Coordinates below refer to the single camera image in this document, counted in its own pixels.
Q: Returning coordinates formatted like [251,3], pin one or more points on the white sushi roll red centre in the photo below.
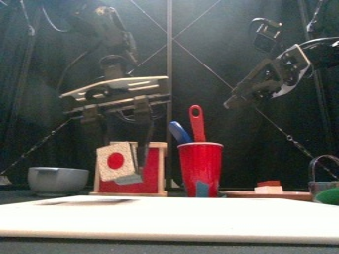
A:
[115,161]

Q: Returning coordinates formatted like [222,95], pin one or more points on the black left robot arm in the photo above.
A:
[95,23]

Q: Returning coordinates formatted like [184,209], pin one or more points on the white cutting board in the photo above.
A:
[176,218]

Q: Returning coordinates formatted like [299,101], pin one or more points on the nigiri sushi toy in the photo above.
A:
[269,188]

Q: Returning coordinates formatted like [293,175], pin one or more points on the red wooden box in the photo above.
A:
[151,172]

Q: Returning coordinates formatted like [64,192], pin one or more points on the red plastic cup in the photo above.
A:
[200,168]

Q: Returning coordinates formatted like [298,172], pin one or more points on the grey bowl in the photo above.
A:
[58,181]

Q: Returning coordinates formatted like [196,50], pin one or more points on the flat wooden tray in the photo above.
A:
[238,195]

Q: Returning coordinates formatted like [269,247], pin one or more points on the green toy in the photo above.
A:
[329,196]

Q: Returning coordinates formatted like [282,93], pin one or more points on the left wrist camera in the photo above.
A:
[114,66]

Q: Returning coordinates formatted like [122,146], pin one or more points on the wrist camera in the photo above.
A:
[266,36]
[114,66]

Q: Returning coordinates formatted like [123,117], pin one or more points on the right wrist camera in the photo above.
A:
[266,36]

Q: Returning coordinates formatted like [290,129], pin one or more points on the vertical metal frame pole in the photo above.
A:
[168,49]

